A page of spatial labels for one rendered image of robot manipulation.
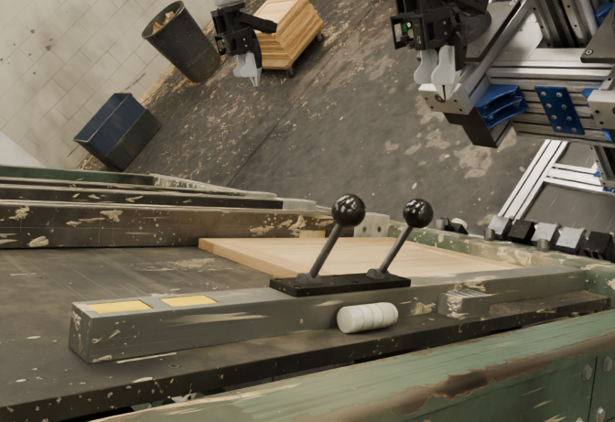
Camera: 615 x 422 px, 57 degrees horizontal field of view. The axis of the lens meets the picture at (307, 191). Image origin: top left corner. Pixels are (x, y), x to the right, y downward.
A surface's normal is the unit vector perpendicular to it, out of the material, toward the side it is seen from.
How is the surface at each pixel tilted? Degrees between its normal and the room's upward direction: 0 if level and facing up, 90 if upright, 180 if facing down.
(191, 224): 90
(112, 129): 91
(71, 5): 90
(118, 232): 90
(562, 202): 0
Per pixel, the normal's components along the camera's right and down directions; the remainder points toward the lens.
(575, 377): 0.65, 0.11
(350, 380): 0.11, -0.99
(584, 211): -0.55, -0.62
